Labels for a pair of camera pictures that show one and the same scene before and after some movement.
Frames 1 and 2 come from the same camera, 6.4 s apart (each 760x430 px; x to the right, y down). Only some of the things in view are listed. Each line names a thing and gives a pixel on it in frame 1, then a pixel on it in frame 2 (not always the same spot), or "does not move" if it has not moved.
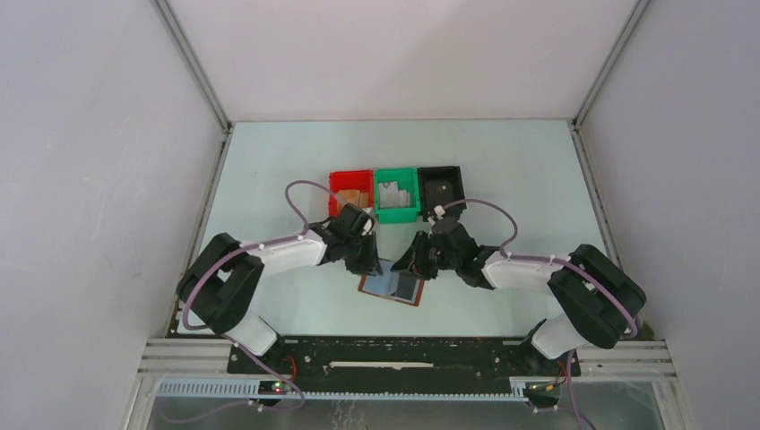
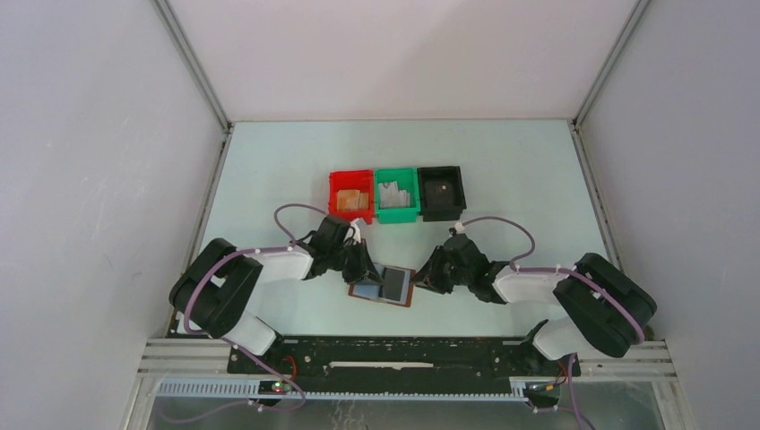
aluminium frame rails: (208, 357) does not move
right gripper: (414, 258) -> (429, 277)
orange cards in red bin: (351, 196) does not move
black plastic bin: (438, 186) does not move
